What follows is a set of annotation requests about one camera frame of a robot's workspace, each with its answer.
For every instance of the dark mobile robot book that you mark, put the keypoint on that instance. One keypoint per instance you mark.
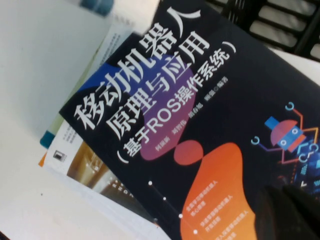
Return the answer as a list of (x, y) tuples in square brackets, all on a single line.
[(225, 100)]

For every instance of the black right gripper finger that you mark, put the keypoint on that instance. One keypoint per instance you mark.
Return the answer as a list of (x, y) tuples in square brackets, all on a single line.
[(292, 215)]

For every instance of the pale green teal book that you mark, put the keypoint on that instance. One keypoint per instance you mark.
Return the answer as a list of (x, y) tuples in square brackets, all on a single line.
[(48, 138)]

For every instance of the black perforated plastic book stand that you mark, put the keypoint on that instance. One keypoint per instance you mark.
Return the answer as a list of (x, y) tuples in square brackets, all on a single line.
[(307, 37)]

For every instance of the lower books in stack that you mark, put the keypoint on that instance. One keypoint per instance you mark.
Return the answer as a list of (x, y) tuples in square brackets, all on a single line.
[(82, 162)]

